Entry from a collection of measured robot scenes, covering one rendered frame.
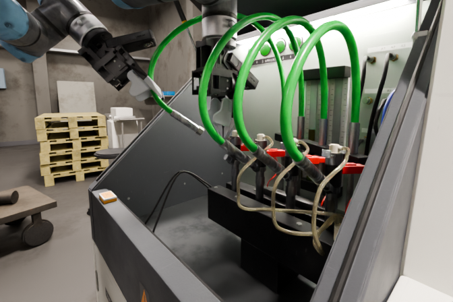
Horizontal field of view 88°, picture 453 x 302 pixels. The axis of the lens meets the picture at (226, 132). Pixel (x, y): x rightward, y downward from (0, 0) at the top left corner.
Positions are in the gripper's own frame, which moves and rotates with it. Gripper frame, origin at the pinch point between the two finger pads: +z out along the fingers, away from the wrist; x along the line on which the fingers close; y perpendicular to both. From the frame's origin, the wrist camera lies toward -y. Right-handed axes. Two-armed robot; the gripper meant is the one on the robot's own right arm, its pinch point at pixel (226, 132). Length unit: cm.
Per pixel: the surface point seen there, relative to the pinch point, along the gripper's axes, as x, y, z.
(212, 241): -4.7, 0.8, 29.7
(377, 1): 20.9, -27.7, -30.2
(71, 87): -756, -83, -43
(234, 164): 0.9, -1.9, 7.9
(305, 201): 17.6, -5.8, 13.0
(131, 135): -493, -149, 71
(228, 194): 1.6, 0.6, 14.7
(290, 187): 16.5, -2.1, 9.4
